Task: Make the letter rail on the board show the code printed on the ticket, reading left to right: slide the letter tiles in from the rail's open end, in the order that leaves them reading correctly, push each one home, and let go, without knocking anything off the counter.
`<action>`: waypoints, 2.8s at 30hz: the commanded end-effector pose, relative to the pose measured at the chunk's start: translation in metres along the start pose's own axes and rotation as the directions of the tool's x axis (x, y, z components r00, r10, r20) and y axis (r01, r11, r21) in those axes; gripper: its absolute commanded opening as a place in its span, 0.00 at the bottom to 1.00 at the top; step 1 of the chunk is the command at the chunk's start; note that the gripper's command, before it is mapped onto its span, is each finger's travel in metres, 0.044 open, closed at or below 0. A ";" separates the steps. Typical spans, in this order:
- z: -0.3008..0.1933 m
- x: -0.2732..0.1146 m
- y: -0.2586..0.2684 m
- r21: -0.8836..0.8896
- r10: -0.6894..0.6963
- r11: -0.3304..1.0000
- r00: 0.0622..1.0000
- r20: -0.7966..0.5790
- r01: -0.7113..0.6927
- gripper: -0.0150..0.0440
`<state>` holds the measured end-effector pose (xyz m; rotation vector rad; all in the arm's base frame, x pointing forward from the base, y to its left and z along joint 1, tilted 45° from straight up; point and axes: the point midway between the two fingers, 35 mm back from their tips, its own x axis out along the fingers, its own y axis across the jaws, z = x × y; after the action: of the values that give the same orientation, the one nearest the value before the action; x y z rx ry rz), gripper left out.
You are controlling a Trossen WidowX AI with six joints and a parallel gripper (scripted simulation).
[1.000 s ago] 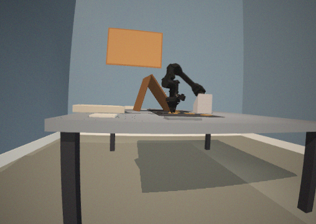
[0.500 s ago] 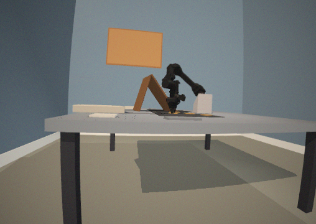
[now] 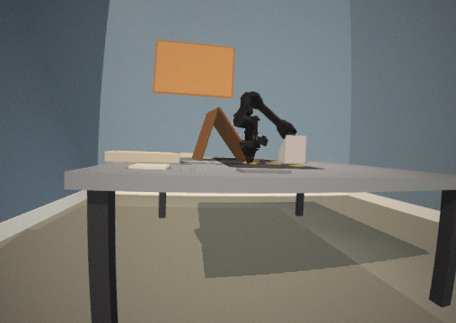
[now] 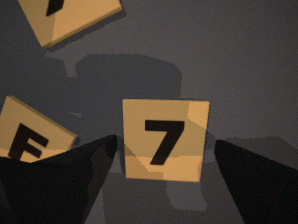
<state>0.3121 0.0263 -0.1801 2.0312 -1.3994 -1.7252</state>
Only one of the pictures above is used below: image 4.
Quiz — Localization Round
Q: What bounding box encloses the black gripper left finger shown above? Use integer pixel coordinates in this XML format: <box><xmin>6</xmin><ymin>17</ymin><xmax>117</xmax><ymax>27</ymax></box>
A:
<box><xmin>0</xmin><ymin>135</ymin><xmax>117</xmax><ymax>224</ymax></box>

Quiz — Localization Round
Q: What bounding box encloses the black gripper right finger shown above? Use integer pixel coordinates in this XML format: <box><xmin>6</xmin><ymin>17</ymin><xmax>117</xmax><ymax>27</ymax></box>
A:
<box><xmin>214</xmin><ymin>140</ymin><xmax>298</xmax><ymax>224</ymax></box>

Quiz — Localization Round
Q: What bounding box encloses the tan tile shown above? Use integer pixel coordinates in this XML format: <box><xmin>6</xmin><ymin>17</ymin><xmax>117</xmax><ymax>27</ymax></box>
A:
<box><xmin>123</xmin><ymin>99</ymin><xmax>210</xmax><ymax>182</ymax></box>
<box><xmin>18</xmin><ymin>0</ymin><xmax>122</xmax><ymax>48</ymax></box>
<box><xmin>0</xmin><ymin>95</ymin><xmax>77</xmax><ymax>163</ymax></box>

